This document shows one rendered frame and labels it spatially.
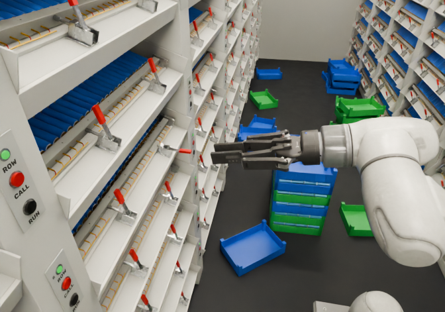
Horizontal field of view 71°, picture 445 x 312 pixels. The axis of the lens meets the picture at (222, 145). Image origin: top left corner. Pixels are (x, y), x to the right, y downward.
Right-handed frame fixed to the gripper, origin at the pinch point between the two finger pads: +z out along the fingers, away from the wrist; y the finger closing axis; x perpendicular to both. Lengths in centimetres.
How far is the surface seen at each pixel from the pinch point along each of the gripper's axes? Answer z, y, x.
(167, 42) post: 19.3, 30.0, 19.9
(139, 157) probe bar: 26.3, 5.6, -3.3
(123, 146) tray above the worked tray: 17.3, -11.0, 10.3
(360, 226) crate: -46, 84, -114
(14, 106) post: 13.2, -31.7, 28.7
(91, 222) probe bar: 26.7, -18.4, -3.1
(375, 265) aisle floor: -49, 57, -116
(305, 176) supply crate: -16, 72, -65
